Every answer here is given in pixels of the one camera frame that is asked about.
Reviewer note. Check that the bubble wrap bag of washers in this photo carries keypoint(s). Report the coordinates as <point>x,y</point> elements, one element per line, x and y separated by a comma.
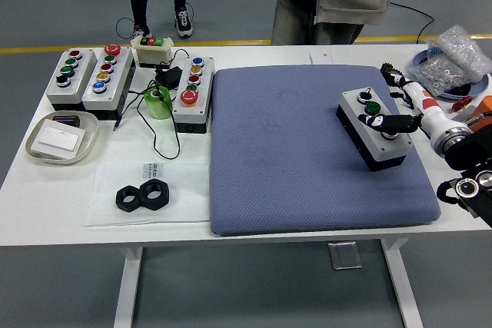
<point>449,59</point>

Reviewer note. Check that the white card with red mark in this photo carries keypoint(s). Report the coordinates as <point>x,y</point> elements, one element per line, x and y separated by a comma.
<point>321,58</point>

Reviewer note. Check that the blue-grey quilted mat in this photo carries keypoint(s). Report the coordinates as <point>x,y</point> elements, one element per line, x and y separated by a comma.
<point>284,151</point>

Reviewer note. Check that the dark red small block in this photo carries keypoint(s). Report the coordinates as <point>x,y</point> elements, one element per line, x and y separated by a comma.
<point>65,120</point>

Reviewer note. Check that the white table leg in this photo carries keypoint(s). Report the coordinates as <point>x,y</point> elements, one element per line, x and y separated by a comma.
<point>128,289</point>
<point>401,289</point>

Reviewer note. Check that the beige shallow tray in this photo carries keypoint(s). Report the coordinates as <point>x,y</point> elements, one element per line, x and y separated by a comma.
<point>90,128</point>

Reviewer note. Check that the large black hex nut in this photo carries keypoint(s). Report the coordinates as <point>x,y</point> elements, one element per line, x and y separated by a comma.
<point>163,195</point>

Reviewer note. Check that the metal floor socket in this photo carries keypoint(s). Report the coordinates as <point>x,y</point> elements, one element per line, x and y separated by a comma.
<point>345,256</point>

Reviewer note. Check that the grey box with orange button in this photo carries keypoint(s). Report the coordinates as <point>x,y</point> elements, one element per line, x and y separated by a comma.
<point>188,111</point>

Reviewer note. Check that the black power adapter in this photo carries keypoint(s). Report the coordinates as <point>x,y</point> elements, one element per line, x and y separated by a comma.
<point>168,76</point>

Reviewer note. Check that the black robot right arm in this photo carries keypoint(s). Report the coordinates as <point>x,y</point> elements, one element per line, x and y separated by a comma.
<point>471,151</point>

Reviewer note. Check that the orange cylinder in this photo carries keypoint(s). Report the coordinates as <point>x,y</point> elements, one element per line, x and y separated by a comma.
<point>485,107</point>

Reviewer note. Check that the grey box with yellow button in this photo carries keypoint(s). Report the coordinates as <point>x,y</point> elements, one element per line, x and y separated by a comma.
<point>115,86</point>

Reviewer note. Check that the cream red-green switch box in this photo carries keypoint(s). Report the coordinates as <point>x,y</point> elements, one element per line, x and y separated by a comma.
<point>151,53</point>

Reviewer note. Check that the clear printed plastic bag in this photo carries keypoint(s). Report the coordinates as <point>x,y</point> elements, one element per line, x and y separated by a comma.
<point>184,193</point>

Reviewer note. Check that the small red clip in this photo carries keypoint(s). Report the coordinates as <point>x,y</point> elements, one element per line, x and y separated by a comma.
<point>461,104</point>

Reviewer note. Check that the grey four-button control box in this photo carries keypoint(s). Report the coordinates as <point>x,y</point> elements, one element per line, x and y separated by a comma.
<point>77,82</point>

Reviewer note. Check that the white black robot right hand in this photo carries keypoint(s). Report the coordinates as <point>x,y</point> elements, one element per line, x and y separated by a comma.
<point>426,107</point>

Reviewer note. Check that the green tape roll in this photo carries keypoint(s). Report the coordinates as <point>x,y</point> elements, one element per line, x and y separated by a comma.
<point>157,107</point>

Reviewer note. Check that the white wall switch panel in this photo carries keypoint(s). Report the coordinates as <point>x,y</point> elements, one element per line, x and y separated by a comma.
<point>57,140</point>

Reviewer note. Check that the four-button box with selector switch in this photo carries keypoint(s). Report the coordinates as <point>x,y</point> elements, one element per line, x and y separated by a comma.
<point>353,102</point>

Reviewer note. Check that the blue plate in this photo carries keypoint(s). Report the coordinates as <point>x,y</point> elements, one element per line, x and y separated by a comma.
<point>482,87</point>

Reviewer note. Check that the small black hex nut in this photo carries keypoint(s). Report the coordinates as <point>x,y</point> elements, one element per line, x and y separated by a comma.
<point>120,200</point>

